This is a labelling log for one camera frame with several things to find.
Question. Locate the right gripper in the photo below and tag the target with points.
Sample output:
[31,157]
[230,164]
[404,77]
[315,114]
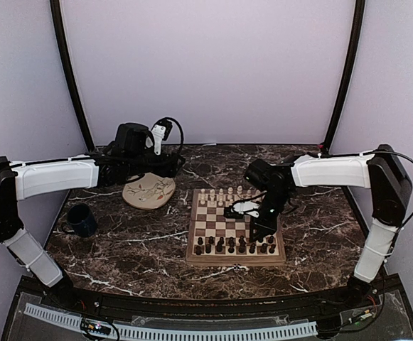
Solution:
[264,229]

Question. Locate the white slotted cable duct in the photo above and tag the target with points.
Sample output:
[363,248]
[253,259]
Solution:
[170,329]

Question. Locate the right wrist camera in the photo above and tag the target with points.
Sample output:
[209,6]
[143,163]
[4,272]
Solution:
[246,208]

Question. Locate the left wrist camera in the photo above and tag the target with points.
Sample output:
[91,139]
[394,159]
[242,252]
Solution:
[160,132]

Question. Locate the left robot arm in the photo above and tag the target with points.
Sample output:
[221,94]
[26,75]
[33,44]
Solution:
[20,180]

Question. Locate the black frame post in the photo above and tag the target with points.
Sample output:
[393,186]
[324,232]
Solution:
[63,49]
[357,22]

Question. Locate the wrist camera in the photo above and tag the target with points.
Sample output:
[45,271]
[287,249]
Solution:
[160,132]
[246,208]

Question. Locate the black front rail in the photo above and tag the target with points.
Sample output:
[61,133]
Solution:
[310,305]

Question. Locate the wooden chess board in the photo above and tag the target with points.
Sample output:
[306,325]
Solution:
[208,226]

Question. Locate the left black frame post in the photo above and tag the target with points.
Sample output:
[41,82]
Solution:
[63,49]

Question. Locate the dark blue mug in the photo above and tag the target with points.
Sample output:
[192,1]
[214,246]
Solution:
[81,221]

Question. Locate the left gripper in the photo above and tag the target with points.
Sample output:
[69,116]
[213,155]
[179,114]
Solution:
[168,167]

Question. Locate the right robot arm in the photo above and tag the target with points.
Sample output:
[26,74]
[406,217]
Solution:
[380,172]

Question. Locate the right black frame post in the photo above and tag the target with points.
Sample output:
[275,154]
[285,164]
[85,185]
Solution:
[357,22]

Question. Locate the cream decorated ceramic plate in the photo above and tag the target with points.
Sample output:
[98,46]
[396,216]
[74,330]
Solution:
[148,191]

